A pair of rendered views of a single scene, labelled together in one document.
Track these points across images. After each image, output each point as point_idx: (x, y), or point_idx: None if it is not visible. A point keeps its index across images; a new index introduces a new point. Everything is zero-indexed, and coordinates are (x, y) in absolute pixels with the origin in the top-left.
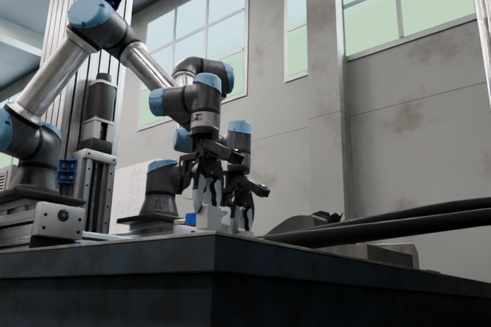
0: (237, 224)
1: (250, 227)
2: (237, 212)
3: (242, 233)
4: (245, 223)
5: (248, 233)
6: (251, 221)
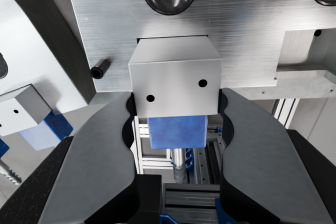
0: (241, 105)
1: (106, 109)
2: (274, 158)
3: (218, 54)
4: (131, 141)
5: (172, 57)
6: (88, 132)
